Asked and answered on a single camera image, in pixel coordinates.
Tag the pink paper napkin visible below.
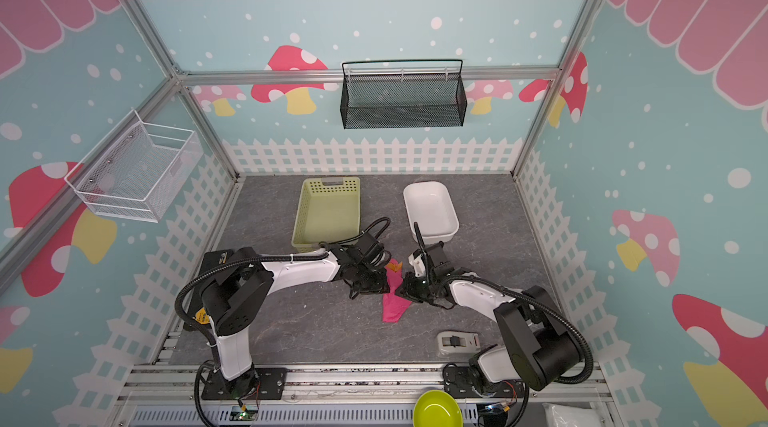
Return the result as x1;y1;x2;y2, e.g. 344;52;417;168
382;259;411;323

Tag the green perforated plastic basket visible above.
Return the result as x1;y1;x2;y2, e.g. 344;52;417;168
291;177;361;253

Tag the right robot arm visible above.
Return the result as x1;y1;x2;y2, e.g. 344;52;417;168
395;243;594;396

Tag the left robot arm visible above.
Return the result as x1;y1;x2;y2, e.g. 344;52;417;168
174;217;391;426

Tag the white small device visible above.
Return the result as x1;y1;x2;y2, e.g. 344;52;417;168
436;331;481;356

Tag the white plastic tub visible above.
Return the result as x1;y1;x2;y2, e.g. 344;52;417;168
403;181;460;245

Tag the lime green bowl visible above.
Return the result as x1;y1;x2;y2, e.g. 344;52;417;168
412;390;464;427

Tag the black box with yellow label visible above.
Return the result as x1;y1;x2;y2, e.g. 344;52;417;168
187;249;235;329

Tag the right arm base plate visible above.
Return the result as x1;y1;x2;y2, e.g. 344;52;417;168
442;363;524;399

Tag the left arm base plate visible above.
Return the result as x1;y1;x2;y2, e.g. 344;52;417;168
202;367;288;401

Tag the black wire mesh basket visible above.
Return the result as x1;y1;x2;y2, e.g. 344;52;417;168
340;59;468;129

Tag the white wire mesh basket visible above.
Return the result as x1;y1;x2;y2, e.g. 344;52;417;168
64;111;203;223

